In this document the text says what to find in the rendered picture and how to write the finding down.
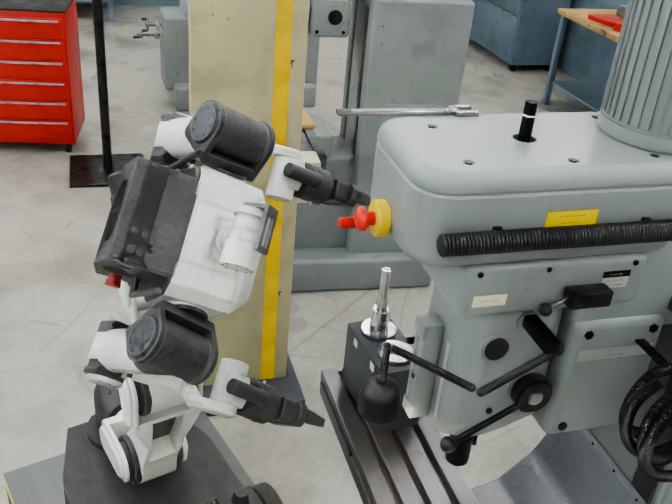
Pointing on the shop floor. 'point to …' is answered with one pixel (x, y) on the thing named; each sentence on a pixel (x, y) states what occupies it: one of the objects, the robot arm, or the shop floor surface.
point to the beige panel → (276, 68)
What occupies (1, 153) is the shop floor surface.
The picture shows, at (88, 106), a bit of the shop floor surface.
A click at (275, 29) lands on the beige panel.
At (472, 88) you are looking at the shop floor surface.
